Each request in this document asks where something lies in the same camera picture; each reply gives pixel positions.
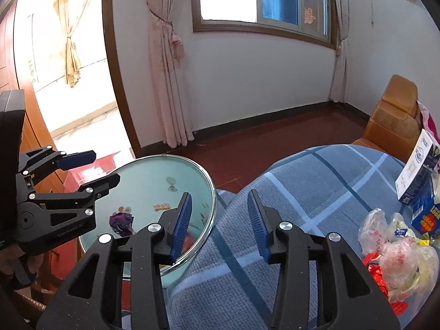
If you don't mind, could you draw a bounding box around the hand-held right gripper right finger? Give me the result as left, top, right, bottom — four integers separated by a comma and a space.
247, 189, 401, 330

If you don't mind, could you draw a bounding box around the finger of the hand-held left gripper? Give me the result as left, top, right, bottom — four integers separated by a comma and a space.
29, 174, 121, 218
18, 146, 97, 181

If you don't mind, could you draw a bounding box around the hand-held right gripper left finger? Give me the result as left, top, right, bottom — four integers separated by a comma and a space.
36, 192, 193, 330

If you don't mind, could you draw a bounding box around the purple wrapper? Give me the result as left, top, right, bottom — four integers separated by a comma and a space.
109, 212, 134, 238

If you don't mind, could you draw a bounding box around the pale green waste bin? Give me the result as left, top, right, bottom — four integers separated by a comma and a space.
78, 155, 218, 287

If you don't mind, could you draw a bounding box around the red plastic bag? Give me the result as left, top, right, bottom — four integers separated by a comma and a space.
362, 252, 409, 317

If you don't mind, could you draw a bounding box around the clear bag with yellow contents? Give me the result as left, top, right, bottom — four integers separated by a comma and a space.
388, 212, 439, 300

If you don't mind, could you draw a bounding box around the person's left hand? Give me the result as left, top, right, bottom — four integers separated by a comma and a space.
0, 244, 44, 283

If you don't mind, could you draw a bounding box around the red floor mat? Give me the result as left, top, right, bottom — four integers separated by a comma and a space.
65, 149, 133, 193

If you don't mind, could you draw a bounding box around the blue plaid tablecloth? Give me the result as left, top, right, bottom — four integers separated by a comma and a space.
165, 144, 440, 330

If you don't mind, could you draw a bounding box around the crumpled clear plastic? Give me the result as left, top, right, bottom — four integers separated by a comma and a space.
358, 208, 391, 259

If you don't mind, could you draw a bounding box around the wooden door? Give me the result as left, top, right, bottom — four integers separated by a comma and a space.
0, 0, 69, 193

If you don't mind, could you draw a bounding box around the wide pink curtain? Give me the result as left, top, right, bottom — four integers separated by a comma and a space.
142, 0, 195, 149

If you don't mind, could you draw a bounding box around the brown leather armchair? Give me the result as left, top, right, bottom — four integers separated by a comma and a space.
351, 74, 422, 166

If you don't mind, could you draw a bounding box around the tall dark blue carton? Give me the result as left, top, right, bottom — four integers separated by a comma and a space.
394, 128, 440, 204

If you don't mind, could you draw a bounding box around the blue milk carton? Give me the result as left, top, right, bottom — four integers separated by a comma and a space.
410, 178, 440, 236

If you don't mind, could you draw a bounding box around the large pink floral pillow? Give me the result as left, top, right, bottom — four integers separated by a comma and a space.
416, 100, 440, 173

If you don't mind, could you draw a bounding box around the narrow pink curtain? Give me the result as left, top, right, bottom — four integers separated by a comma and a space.
328, 0, 351, 104

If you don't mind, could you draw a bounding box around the pink window sticker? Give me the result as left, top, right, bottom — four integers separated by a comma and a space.
302, 5, 319, 25

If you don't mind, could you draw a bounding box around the window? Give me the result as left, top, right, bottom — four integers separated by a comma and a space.
190, 0, 338, 50

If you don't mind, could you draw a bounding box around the brown door frame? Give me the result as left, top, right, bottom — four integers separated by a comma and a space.
101, 0, 144, 159

